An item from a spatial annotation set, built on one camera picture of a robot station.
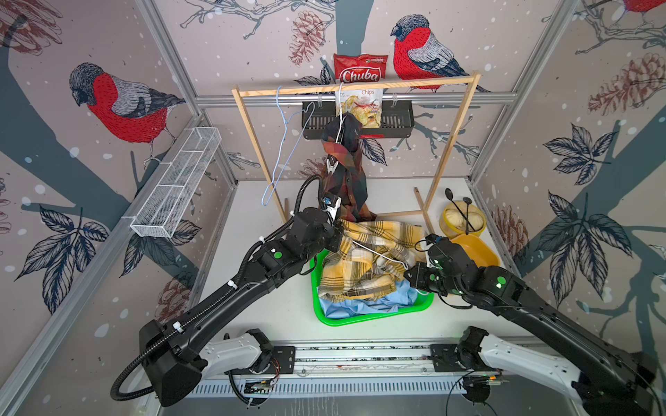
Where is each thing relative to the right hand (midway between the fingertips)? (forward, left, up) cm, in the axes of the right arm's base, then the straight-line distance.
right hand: (402, 273), depth 71 cm
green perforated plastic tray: (-5, -7, -11) cm, 14 cm away
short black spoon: (+40, -34, -13) cm, 54 cm away
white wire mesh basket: (+10, +69, +12) cm, 71 cm away
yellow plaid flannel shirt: (+4, +9, -1) cm, 10 cm away
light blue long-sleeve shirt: (-1, -3, -14) cm, 15 cm away
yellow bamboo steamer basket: (+29, -28, -13) cm, 43 cm away
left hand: (+11, +17, +10) cm, 23 cm away
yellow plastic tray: (+18, -33, -18) cm, 42 cm away
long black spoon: (+42, -27, -12) cm, 51 cm away
